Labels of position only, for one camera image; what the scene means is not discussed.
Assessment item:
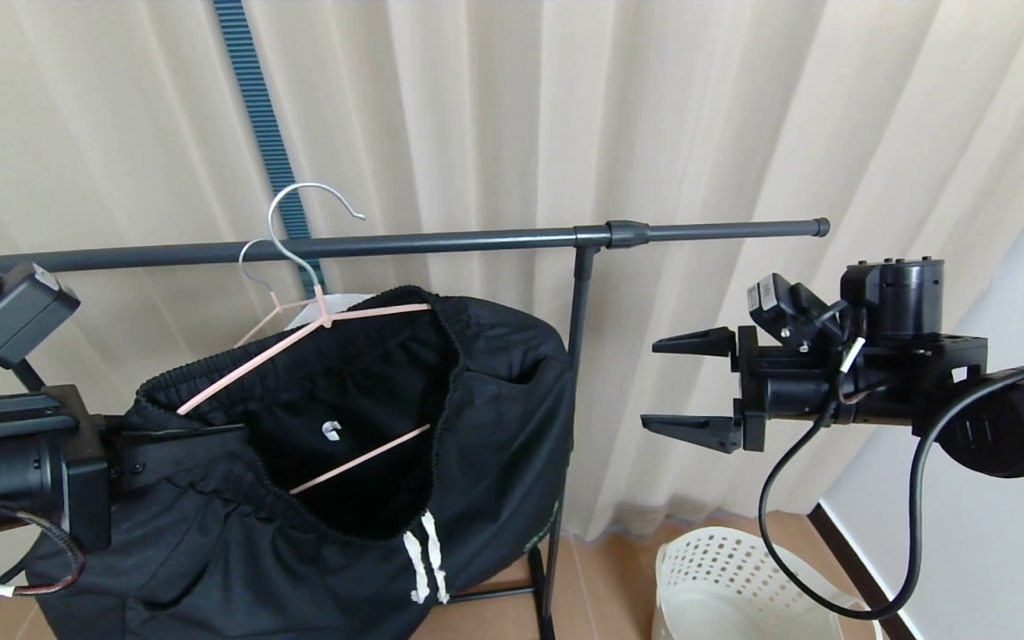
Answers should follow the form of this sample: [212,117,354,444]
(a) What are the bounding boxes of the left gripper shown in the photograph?
[0,387,114,553]

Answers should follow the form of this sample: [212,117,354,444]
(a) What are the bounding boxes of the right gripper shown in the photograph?
[640,324,843,455]

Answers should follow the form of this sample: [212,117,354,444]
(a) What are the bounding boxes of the black shorts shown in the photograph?
[28,284,577,640]

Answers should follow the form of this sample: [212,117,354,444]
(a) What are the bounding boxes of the pink clothes hanger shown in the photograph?
[176,182,433,495]
[235,238,322,348]

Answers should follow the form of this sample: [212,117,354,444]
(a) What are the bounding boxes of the white printed t-shirt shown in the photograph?
[281,289,375,332]

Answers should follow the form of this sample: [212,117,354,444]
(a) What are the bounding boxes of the white laundry basket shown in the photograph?
[652,526,884,640]

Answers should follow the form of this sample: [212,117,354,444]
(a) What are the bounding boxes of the black clothes rack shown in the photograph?
[0,216,832,640]

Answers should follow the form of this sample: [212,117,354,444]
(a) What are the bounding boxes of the blue ribbed strip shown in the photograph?
[212,0,328,294]

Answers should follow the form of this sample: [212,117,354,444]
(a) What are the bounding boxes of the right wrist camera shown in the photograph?
[746,273,846,356]

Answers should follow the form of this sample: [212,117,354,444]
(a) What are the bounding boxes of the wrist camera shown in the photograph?
[746,273,846,356]
[0,260,83,392]

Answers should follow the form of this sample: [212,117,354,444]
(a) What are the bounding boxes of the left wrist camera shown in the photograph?
[0,260,83,392]

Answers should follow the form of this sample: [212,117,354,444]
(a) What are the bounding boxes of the black cable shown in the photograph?
[758,356,1024,620]

